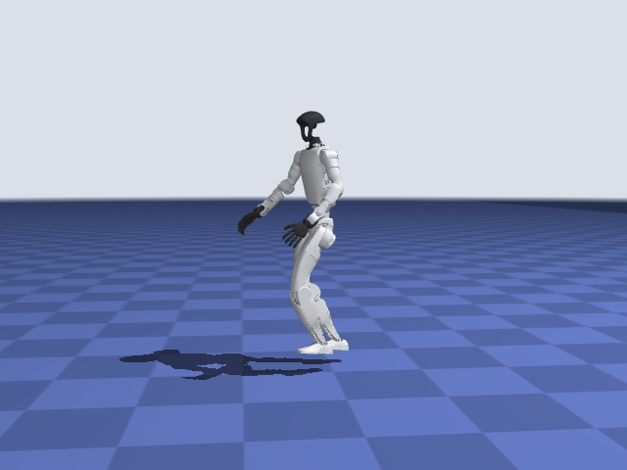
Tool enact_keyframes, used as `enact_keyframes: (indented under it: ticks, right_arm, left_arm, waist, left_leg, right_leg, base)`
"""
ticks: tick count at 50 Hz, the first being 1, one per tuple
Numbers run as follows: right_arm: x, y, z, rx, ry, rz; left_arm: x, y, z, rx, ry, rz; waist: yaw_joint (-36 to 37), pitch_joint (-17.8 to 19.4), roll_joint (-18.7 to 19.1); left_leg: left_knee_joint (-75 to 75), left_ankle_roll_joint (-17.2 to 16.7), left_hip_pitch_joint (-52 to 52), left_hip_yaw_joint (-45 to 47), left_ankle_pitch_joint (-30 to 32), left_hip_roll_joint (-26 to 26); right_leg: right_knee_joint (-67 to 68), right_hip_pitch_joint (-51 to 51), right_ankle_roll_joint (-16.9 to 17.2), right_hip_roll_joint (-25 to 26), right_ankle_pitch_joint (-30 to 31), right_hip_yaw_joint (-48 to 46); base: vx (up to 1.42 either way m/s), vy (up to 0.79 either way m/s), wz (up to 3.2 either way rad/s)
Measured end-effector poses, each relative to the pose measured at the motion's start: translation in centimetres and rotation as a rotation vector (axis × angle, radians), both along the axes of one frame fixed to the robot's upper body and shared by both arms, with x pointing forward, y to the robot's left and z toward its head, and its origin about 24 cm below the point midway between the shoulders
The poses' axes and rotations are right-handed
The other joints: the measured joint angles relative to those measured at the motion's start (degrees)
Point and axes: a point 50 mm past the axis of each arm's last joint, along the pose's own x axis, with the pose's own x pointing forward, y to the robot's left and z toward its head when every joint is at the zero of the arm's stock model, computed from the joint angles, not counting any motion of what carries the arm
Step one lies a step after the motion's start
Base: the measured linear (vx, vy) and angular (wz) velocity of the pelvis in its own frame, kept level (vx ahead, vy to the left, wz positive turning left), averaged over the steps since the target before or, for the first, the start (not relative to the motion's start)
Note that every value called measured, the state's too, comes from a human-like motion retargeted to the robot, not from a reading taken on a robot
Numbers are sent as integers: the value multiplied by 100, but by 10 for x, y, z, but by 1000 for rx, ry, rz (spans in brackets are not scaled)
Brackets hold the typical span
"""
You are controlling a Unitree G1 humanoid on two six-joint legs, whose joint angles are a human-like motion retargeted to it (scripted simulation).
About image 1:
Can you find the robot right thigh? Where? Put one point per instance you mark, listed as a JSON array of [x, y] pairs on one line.
[[315, 291]]

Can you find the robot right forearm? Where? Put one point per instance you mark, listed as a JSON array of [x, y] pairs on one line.
[[272, 201]]

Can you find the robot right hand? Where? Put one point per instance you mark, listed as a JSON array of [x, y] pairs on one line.
[[249, 218]]

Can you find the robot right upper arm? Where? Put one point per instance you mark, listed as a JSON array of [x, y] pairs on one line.
[[287, 185]]

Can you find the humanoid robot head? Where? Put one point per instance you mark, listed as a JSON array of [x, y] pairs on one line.
[[310, 119]]

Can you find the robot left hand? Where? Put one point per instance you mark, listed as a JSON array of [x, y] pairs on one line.
[[300, 229]]

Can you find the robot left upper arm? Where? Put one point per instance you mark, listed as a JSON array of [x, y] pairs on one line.
[[330, 159]]

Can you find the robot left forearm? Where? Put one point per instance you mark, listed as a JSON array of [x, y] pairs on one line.
[[328, 202]]

